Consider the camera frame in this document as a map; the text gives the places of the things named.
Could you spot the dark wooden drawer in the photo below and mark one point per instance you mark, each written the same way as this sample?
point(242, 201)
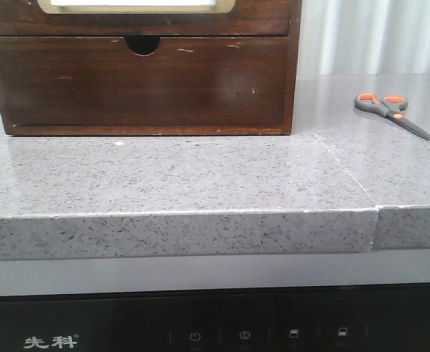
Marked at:
point(186, 81)

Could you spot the grey orange scissors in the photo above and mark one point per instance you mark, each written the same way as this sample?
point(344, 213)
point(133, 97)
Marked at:
point(390, 107)

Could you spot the dark wooden drawer cabinet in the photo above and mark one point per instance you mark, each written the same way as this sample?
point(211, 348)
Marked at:
point(220, 19)

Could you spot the black appliance control panel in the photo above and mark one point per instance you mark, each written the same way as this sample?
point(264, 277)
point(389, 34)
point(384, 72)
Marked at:
point(334, 318)

